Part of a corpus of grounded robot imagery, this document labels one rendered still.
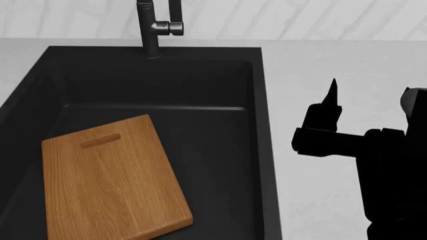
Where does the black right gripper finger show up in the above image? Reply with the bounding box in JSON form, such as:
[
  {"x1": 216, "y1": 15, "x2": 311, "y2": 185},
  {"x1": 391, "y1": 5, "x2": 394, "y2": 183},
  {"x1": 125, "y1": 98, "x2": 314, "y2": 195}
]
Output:
[
  {"x1": 301, "y1": 77, "x2": 344, "y2": 133},
  {"x1": 400, "y1": 86, "x2": 427, "y2": 134}
]

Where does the black kitchen sink basin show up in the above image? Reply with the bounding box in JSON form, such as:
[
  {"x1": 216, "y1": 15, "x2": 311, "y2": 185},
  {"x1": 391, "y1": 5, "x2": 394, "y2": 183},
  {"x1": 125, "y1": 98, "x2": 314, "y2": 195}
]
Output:
[{"x1": 0, "y1": 45, "x2": 283, "y2": 240}]

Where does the black kitchen faucet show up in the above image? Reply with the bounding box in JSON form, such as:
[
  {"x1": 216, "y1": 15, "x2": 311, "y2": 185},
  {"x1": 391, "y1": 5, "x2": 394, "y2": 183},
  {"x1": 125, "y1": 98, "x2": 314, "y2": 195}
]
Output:
[{"x1": 135, "y1": 0, "x2": 185, "y2": 60}]

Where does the wooden cutting board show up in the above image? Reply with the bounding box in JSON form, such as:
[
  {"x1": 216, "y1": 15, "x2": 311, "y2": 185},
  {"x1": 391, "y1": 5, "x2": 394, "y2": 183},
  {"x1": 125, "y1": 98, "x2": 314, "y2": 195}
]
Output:
[{"x1": 41, "y1": 113, "x2": 194, "y2": 240}]

